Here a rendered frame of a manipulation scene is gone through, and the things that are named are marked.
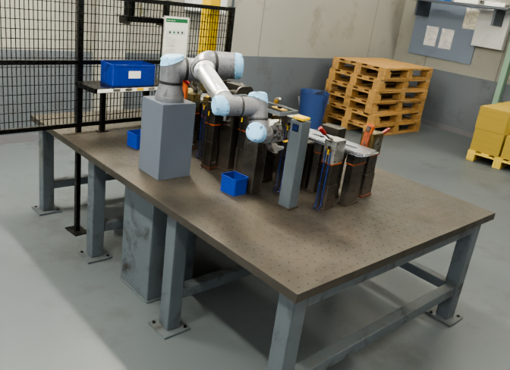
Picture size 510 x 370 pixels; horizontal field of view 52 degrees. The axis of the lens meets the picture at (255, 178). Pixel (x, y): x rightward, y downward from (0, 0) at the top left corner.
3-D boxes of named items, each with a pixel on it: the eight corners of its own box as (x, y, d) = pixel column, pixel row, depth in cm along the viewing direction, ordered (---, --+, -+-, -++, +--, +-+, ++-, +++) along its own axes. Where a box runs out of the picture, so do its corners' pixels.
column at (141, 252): (146, 304, 285) (153, 192, 262) (119, 278, 305) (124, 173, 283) (192, 288, 305) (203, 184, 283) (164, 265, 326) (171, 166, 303)
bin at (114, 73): (155, 85, 336) (156, 65, 331) (111, 86, 315) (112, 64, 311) (141, 79, 347) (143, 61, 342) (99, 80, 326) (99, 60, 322)
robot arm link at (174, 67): (156, 77, 267) (158, 51, 263) (181, 79, 273) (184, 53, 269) (162, 82, 257) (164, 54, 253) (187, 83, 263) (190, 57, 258)
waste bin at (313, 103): (310, 120, 770) (316, 85, 752) (332, 129, 740) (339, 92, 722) (288, 123, 740) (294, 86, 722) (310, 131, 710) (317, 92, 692)
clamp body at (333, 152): (334, 208, 265) (347, 139, 253) (320, 213, 256) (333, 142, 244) (322, 203, 269) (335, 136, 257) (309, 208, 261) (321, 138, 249)
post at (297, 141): (297, 208, 258) (312, 122, 243) (288, 211, 253) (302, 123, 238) (286, 202, 263) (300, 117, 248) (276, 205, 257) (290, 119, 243)
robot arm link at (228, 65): (180, 58, 270) (216, 48, 221) (207, 59, 276) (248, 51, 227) (179, 81, 272) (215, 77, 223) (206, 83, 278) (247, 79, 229)
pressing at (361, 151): (383, 152, 267) (384, 149, 267) (360, 158, 251) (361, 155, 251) (206, 94, 352) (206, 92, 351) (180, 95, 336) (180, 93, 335)
